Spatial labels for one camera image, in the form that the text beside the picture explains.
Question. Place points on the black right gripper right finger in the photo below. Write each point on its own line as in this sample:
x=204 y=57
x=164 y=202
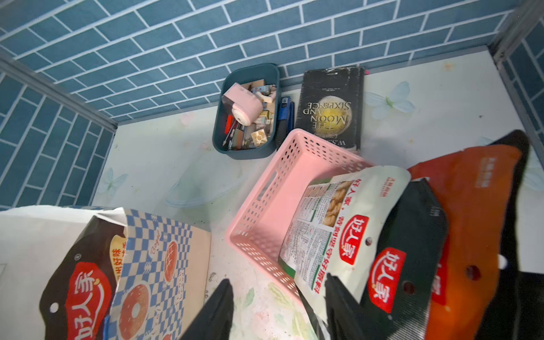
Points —
x=345 y=317

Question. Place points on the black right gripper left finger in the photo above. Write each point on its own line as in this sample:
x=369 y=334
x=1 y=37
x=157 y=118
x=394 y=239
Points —
x=214 y=321

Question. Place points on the blue checkered paper bag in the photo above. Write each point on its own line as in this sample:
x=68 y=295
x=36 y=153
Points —
x=161 y=266

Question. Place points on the white condiment packet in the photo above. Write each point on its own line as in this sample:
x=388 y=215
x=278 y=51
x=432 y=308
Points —
x=336 y=228

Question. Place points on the dark brown condiment packet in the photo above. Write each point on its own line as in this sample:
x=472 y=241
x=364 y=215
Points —
x=77 y=299

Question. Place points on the pink plastic basket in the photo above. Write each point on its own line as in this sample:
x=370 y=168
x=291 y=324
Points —
x=260 y=225

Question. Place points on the orange red condiment packet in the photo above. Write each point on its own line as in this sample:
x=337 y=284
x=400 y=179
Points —
x=473 y=187

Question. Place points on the purple black condiment packet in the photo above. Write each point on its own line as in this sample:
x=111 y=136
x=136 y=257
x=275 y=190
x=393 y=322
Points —
x=516 y=311

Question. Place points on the teal storage bin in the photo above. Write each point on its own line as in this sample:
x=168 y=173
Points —
x=256 y=141

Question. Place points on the pink tape roll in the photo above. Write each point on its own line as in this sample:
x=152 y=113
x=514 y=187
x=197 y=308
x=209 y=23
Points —
x=242 y=104

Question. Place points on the black moon book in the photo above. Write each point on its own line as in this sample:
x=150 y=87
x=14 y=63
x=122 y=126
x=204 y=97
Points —
x=331 y=105

